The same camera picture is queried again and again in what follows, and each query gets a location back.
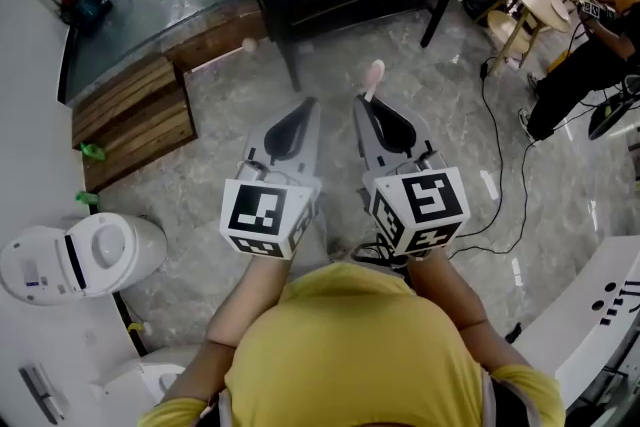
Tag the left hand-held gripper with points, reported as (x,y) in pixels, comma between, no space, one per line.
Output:
(255,210)

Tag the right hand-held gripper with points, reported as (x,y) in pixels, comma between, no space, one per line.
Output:
(425,205)

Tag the pink toothbrush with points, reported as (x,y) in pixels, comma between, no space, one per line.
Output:
(375,72)

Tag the person's right forearm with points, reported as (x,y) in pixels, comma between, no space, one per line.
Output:
(445,295)

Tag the person's left forearm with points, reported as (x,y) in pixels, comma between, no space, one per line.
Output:
(235,310)

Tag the small pink round object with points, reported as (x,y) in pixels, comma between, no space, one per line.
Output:
(248,45)

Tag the wooden ledge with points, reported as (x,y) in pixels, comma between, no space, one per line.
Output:
(215,40)

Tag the black bag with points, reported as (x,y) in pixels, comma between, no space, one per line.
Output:
(481,0)

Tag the wooden slatted step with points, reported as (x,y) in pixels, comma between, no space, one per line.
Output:
(130,120)

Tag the green plastic bottle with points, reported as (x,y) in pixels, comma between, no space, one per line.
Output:
(92,151)
(87,198)

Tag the black office chair base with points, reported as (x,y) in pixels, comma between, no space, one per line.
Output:
(612,110)

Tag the person's yellow shirt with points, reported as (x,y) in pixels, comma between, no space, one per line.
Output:
(350,350)

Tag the white toilet with open lid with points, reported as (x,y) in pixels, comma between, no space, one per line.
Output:
(100,255)

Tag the white counter with holes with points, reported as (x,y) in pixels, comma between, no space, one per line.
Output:
(575,320)

